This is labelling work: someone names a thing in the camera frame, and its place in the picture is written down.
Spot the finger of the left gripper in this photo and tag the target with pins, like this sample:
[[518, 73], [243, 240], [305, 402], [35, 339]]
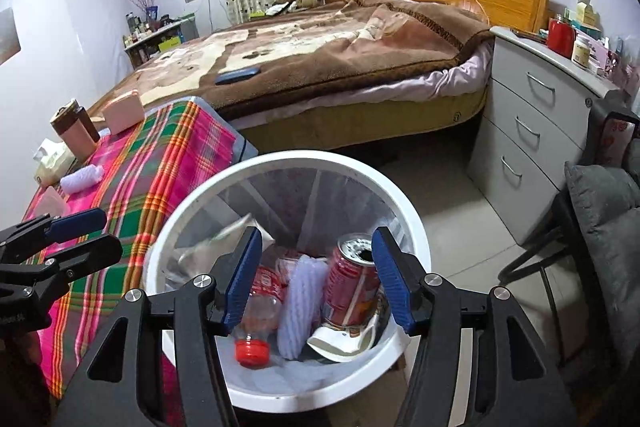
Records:
[[29, 237], [74, 263]]

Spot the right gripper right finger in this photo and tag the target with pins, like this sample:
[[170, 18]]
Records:
[[513, 381]]

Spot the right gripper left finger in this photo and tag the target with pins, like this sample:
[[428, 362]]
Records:
[[119, 381]]

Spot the clear plastic bottle red label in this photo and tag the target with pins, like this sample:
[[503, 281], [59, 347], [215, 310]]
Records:
[[260, 319]]

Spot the red drink can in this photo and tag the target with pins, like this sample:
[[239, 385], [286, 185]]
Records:
[[352, 284]]

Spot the beige paper bag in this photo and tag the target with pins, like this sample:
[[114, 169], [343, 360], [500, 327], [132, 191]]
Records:
[[200, 258]]

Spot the patterned paper cup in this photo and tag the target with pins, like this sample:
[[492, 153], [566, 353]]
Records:
[[341, 344]]

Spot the white trash bin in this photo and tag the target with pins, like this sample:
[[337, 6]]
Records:
[[306, 199]]

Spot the person's left hand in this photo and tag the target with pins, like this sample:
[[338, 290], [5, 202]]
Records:
[[25, 397]]

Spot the tissue pack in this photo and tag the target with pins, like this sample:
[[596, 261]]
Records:
[[53, 160]]

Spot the brown white travel mug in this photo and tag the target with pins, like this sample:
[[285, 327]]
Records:
[[73, 125]]

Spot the plaid pink green tablecloth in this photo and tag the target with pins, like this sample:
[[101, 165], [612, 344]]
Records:
[[148, 170]]

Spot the orange white small box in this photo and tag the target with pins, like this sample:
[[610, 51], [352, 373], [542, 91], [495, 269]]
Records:
[[123, 112]]

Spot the grey padded chair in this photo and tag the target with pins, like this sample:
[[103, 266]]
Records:
[[595, 221]]

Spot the grey drawer nightstand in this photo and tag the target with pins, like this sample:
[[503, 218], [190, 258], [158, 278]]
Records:
[[534, 121]]

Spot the cluttered shelf desk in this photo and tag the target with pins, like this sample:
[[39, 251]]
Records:
[[140, 49]]

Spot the black phone on bed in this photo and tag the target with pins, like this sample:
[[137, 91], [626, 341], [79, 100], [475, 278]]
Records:
[[237, 75]]

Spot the bed with brown blanket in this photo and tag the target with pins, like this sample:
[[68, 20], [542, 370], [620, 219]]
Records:
[[347, 73]]

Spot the red thermos jar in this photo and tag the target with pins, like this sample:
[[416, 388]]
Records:
[[561, 37]]

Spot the wall mirror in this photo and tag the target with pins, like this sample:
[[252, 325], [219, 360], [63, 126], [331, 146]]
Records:
[[9, 41]]

